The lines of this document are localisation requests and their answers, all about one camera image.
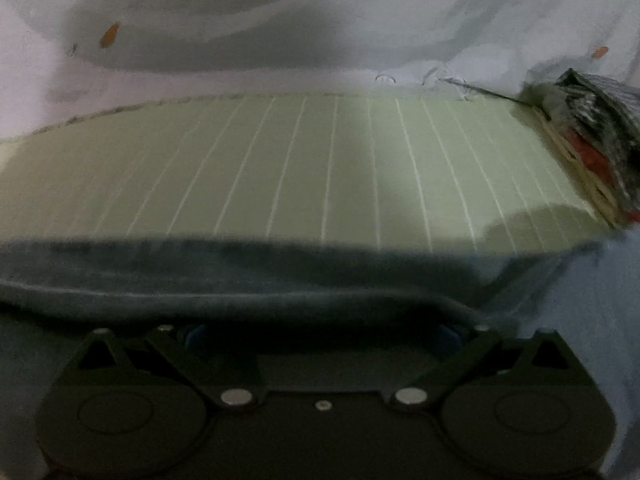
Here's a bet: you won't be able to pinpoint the open storage bag with red trim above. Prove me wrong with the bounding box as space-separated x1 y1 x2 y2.
522 70 639 226

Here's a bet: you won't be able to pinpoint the light blue carrot print sheet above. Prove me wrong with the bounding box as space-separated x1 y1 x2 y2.
1 0 639 138

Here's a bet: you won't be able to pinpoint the green grid cutting mat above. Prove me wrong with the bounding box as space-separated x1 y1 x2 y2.
1 94 608 254

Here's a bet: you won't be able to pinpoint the blue denim jeans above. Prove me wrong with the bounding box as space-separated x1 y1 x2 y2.
1 231 639 479

